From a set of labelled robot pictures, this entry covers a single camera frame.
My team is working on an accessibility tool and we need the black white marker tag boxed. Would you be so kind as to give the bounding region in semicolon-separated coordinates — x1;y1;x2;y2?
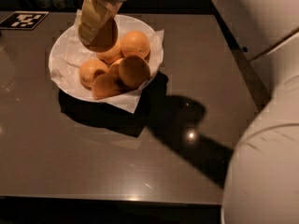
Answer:
0;11;49;31

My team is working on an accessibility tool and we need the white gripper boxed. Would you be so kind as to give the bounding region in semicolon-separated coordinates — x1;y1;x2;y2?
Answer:
78;0;127;46

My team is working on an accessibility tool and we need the left low orange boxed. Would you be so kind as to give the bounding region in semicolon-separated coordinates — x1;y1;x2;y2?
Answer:
79;59;108;89

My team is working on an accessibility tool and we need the white paper liner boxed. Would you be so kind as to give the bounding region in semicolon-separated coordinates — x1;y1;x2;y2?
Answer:
48;8;165;114

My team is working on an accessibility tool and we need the hidden centre orange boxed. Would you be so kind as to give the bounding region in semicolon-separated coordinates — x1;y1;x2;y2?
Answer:
109;58;122;76

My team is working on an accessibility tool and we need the white bowl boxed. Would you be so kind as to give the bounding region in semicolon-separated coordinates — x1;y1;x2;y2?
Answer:
49;13;164;104

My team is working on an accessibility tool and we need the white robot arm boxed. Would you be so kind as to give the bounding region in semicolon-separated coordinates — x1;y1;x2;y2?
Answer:
192;0;299;224

